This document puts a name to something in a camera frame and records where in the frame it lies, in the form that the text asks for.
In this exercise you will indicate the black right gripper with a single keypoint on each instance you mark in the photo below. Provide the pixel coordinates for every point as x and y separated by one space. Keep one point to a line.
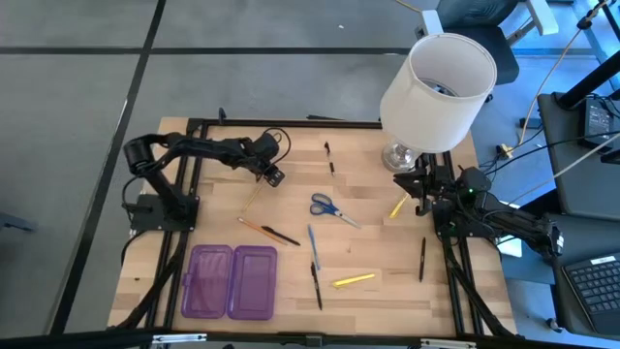
431 181

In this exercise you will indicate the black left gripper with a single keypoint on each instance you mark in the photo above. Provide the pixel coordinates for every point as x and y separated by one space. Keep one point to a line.
252 155

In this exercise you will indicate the yellow highlighter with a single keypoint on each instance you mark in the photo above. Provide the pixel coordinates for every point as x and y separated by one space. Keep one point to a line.
353 280
399 206

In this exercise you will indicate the yellow pencil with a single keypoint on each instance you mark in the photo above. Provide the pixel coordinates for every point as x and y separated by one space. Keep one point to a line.
252 198

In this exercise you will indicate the orange pencil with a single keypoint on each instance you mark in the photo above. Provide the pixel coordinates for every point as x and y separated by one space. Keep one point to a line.
261 231

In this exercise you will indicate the black and silver pen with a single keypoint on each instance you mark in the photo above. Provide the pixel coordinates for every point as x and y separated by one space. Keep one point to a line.
329 158

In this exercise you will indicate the blue pen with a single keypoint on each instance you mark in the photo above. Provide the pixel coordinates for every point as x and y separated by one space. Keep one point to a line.
313 246

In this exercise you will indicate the purple plastic pencil box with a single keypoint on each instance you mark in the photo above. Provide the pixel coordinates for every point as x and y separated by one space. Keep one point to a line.
208 281

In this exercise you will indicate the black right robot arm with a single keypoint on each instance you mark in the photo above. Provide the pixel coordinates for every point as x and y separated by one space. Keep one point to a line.
513 220

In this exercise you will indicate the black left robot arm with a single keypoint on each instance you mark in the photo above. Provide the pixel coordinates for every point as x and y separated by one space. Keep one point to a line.
203 145

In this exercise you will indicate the table lamp with white shade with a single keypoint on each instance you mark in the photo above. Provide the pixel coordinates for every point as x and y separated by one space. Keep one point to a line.
436 106

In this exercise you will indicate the yellow plug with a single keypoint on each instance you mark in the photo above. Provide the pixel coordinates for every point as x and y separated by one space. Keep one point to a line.
506 151

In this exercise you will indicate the white paper sheet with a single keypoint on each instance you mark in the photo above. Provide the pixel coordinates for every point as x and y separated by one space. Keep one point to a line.
512 247

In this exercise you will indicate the black diagonal pole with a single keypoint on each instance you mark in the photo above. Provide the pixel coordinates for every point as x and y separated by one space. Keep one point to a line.
547 199
588 85

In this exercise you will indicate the office chair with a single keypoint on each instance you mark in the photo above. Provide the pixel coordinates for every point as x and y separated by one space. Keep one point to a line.
484 43

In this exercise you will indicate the gray side desk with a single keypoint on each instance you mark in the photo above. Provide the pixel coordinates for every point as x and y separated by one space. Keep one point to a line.
581 184
557 291

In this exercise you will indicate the black power adapter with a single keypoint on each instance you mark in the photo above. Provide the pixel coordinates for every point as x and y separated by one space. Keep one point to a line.
598 123

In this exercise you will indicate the black laptop keyboard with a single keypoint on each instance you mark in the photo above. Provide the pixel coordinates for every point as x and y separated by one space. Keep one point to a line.
596 291

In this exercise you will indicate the black overhead gantry bar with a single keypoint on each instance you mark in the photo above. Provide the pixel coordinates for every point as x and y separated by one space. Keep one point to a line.
97 339

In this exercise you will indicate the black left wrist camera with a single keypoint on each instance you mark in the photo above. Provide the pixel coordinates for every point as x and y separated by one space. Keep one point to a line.
266 144

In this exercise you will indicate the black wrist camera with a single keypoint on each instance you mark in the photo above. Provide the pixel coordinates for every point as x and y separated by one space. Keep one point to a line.
266 144
472 180

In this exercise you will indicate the black aluminium table frame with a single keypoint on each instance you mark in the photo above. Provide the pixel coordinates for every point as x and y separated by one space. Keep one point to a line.
290 124

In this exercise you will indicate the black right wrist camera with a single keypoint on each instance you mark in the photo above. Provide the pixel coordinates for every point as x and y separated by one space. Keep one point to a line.
472 180

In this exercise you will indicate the gray floor bracket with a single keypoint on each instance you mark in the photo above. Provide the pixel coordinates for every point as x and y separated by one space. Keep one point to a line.
14 222

